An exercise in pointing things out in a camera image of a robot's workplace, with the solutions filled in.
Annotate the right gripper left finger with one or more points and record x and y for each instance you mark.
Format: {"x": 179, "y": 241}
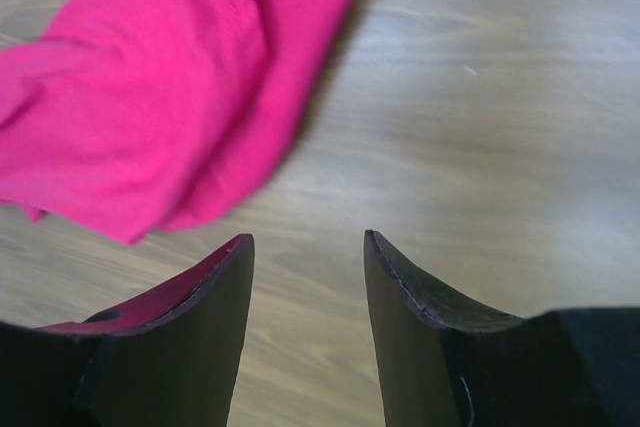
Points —
{"x": 169, "y": 356}

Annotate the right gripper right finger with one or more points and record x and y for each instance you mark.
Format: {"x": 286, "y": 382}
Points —
{"x": 445, "y": 359}

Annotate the pink t-shirt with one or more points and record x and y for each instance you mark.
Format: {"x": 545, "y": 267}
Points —
{"x": 128, "y": 116}

